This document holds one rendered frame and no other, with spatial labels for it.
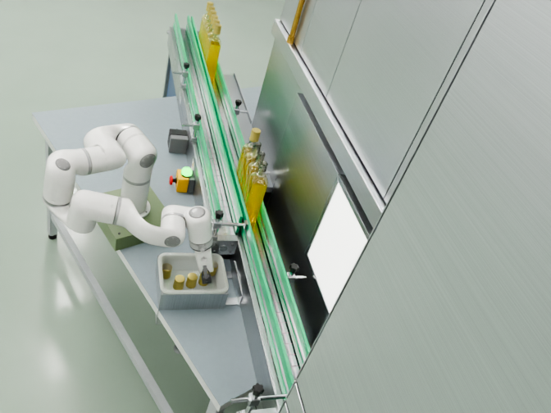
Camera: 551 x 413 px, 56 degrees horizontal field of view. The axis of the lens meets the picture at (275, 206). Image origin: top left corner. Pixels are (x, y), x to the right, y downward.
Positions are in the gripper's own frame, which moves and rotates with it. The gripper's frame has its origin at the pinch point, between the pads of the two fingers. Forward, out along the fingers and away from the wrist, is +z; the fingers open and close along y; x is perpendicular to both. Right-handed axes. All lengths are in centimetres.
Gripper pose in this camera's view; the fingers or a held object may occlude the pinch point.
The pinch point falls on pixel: (205, 273)
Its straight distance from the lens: 178.1
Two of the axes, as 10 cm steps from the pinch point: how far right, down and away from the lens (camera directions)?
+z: 0.0, 7.4, 6.8
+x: -9.8, 1.4, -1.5
